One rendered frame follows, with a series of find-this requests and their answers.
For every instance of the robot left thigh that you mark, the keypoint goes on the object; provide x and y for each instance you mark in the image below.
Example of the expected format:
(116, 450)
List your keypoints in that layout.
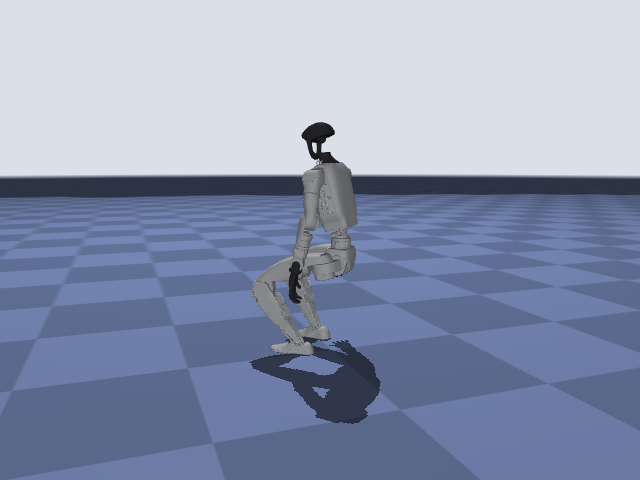
(322, 265)

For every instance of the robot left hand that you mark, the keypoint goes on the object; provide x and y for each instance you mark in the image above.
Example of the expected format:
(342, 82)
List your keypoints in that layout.
(293, 282)

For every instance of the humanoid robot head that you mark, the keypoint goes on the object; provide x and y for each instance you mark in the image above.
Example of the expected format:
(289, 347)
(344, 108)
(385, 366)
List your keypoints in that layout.
(317, 133)

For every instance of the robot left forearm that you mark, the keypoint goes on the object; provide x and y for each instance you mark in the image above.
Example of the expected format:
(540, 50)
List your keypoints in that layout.
(302, 243)

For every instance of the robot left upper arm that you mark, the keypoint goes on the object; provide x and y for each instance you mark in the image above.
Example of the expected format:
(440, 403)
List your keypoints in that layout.
(312, 180)

